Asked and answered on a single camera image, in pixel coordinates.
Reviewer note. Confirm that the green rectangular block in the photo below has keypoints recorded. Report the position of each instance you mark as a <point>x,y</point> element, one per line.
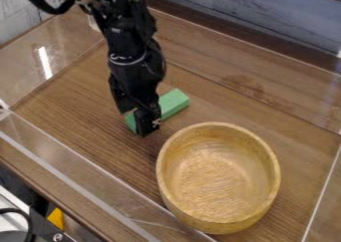
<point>173,102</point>

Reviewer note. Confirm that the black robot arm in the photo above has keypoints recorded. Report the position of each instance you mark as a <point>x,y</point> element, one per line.
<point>135,56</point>

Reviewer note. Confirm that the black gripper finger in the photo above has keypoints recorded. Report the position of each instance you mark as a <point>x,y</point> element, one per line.
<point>147,119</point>
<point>122,99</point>

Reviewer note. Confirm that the brown wooden bowl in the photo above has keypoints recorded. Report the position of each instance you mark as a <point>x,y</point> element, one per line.
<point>218,176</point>

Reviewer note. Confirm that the black and yellow equipment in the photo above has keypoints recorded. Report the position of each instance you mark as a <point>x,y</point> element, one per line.
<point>46,231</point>

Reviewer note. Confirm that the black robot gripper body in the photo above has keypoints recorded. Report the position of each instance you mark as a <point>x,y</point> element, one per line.
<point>138,75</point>

